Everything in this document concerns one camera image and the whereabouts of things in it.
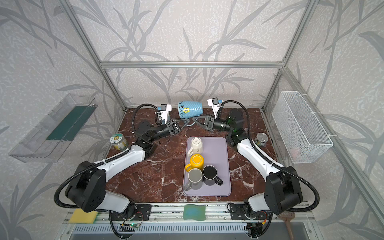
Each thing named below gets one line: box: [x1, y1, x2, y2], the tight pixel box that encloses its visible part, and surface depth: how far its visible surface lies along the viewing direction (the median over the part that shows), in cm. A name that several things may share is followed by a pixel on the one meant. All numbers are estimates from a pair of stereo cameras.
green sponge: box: [183, 204, 206, 221], surface depth 74 cm
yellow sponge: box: [69, 208, 99, 224], surface depth 73 cm
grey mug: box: [184, 168, 203, 191], surface depth 77 cm
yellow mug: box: [185, 154, 204, 172], surface depth 84 cm
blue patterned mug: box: [178, 100, 204, 119], surface depth 65 cm
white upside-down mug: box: [187, 137, 203, 157], surface depth 91 cm
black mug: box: [202, 164, 223, 186], surface depth 79 cm
